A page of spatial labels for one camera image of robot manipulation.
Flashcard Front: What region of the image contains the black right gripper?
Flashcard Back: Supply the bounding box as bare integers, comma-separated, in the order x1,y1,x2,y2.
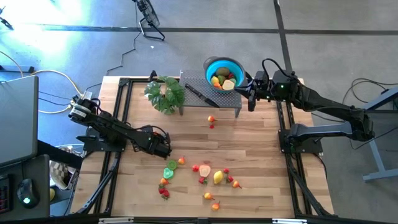
234,70,272,112

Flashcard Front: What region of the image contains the blue grey collapsible colander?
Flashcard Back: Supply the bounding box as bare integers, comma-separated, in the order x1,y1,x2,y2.
203,56,249,95

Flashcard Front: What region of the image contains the black kitchen knife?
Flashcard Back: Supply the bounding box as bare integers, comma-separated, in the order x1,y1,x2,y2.
185,83,221,109

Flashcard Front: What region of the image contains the grey perforated metal shelf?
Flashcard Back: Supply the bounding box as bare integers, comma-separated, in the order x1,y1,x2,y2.
179,69,243,118

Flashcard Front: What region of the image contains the green plant in white pot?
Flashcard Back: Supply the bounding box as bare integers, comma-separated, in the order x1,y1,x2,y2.
144,76,187,116

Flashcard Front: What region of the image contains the checkered bag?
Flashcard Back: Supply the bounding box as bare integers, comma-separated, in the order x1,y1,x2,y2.
49,160,80,190

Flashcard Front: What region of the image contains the black desk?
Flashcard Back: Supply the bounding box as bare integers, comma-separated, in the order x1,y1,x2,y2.
0,139,84,218

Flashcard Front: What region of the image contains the black floor fan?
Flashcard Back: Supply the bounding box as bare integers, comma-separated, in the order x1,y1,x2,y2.
132,0,166,42

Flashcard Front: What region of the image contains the black computer mouse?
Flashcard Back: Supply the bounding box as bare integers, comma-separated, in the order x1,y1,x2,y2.
17,179,40,208

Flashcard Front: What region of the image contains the black keyboard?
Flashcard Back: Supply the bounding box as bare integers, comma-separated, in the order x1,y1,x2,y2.
0,175,14,215

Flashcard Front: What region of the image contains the black stand foot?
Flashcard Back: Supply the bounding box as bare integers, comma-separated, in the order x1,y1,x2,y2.
0,17,15,31

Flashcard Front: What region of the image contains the silver bracket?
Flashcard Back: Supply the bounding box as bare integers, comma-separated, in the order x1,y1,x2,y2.
272,218,308,224
98,217,135,224

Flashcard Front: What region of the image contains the black fan cable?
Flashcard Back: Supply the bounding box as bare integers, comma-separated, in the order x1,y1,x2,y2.
106,30,141,77

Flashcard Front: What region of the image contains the yellow cable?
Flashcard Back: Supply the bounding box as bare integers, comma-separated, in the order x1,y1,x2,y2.
0,49,85,114

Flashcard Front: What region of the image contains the grey metal table frame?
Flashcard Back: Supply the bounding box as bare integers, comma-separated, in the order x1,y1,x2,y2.
343,86,398,183

